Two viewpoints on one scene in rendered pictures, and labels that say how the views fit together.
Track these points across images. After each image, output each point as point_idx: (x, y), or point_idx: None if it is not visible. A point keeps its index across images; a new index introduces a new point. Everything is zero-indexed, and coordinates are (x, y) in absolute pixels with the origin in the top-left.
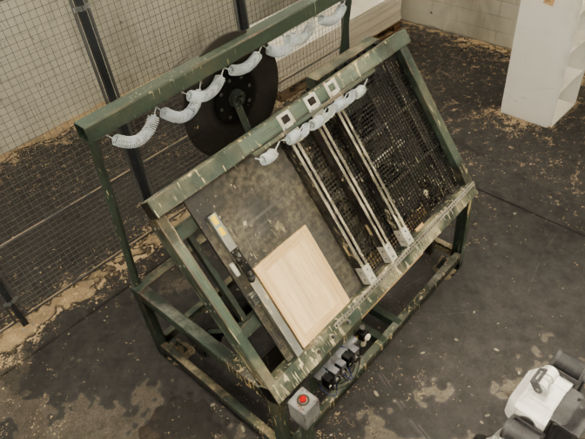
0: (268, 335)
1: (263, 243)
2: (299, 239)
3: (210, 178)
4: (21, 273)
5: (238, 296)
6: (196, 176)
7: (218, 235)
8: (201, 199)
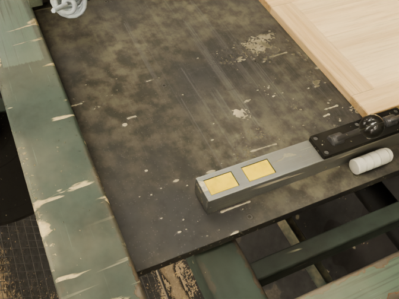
0: (392, 178)
1: (297, 83)
2: (295, 11)
3: (82, 164)
4: None
5: (310, 216)
6: (58, 206)
7: (269, 182)
8: (147, 212)
